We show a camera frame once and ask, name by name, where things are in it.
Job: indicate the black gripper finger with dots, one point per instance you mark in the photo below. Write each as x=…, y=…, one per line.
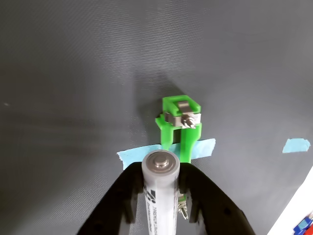
x=112, y=208
x=215, y=210

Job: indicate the white cylindrical battery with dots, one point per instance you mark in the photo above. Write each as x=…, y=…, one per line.
x=159, y=195

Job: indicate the blue tape strip under holder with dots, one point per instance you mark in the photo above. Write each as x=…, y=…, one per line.
x=203, y=149

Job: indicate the green battery holder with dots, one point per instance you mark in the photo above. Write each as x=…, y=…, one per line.
x=168, y=107

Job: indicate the blue plastic connector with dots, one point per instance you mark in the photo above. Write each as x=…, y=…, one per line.
x=301, y=227

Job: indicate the short blue tape strip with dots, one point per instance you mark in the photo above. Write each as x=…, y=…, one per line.
x=296, y=145

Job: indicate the dark grey work mat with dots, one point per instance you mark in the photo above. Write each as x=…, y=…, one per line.
x=73, y=73

